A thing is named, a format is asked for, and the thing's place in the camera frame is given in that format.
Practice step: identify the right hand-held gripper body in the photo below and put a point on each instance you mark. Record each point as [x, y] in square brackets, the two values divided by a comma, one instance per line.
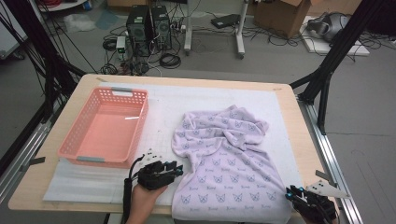
[314, 208]

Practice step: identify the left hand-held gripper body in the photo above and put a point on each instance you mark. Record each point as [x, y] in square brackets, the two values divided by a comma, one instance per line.
[154, 177]

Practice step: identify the lilac cat print towel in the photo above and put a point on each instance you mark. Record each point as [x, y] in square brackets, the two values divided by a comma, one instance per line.
[230, 174]

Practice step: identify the pink plastic basket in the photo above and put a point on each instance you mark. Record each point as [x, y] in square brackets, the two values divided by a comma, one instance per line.
[106, 130]

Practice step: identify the person's left hand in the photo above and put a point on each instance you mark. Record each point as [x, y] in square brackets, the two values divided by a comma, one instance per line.
[141, 205]

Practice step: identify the white foam grid mat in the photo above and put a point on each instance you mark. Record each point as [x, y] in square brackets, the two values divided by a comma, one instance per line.
[218, 91]

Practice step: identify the white power adapter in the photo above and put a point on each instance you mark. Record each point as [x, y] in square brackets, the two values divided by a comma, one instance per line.
[120, 45]

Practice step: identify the black computer tower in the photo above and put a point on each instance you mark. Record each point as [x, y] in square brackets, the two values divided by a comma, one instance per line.
[139, 29]
[162, 26]

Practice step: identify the white flat board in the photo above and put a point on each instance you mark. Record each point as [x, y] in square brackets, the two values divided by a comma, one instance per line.
[320, 46]

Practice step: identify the black flat device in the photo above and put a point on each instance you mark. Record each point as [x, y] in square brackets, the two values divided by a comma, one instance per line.
[225, 21]

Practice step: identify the blue sheet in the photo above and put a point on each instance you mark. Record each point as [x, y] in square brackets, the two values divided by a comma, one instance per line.
[106, 19]

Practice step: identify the grey rounded device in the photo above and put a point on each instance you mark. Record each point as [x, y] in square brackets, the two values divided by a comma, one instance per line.
[330, 25]

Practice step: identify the clear plastic bag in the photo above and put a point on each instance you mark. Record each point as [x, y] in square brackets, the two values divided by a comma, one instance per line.
[77, 22]

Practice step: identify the brown cardboard box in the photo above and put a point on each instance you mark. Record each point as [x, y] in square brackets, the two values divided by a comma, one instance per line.
[280, 17]

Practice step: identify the round white table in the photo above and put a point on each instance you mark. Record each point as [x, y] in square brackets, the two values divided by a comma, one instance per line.
[62, 6]

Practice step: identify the white cabinet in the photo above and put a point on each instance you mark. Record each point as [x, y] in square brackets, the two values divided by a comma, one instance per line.
[9, 37]

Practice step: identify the grey metal bracket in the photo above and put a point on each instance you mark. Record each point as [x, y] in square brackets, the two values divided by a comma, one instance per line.
[34, 161]
[323, 175]

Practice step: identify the aluminium rail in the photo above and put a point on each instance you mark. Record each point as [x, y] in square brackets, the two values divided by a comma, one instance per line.
[323, 140]
[21, 158]

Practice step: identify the white stand frame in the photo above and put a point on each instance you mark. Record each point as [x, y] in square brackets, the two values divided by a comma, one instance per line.
[187, 31]

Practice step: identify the black frame post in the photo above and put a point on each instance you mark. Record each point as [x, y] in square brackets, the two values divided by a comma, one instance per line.
[339, 43]
[40, 46]

